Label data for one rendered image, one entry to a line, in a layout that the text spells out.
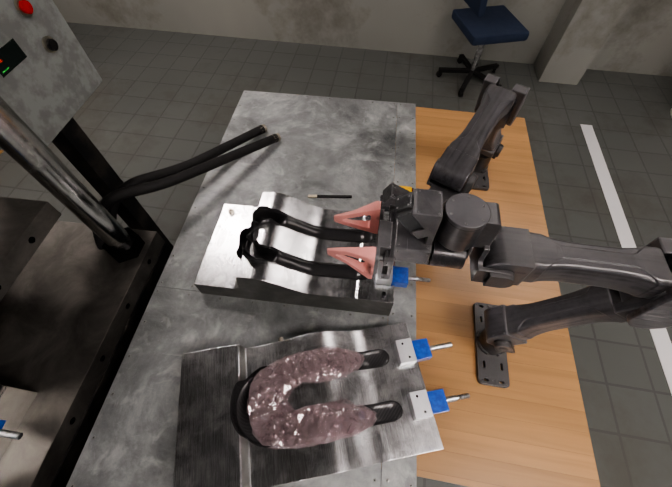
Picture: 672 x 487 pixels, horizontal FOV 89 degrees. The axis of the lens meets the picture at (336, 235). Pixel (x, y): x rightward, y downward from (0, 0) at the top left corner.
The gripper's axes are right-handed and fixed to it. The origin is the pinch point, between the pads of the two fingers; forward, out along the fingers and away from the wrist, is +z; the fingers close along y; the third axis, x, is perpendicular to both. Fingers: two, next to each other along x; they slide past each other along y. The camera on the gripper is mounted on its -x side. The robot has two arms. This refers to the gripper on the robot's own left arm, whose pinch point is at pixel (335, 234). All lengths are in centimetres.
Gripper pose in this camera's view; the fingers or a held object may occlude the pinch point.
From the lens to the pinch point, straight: 53.8
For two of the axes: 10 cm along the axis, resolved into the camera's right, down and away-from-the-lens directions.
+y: -1.6, 8.3, -5.3
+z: -9.9, -1.2, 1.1
